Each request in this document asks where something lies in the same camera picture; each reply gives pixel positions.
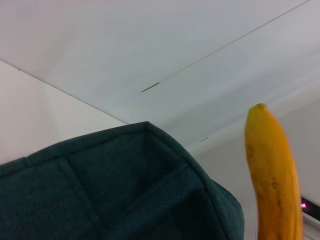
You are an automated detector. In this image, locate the yellow banana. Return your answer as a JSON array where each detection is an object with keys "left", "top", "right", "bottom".
[{"left": 244, "top": 103, "right": 305, "bottom": 240}]

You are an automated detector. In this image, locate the dark teal insulated lunch bag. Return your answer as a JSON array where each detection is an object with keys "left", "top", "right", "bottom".
[{"left": 0, "top": 121, "right": 245, "bottom": 240}]

